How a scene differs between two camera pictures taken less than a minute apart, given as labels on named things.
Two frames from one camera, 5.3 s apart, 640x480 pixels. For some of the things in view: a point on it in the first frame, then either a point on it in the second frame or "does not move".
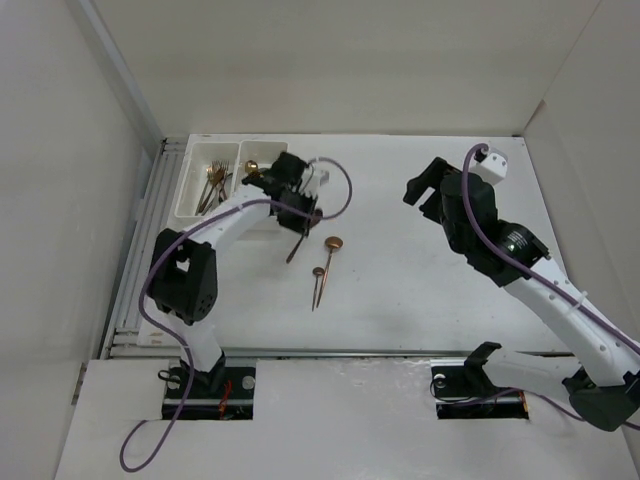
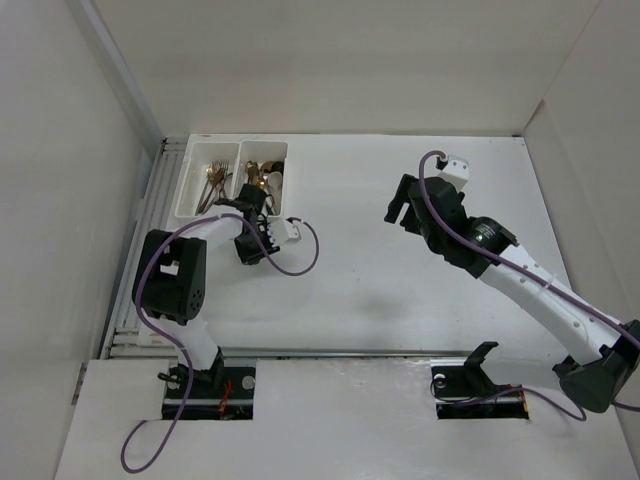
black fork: [220, 200] does not move
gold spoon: [251, 166] does not move
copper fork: [214, 175] does not move
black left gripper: [300, 225] -> [251, 257]
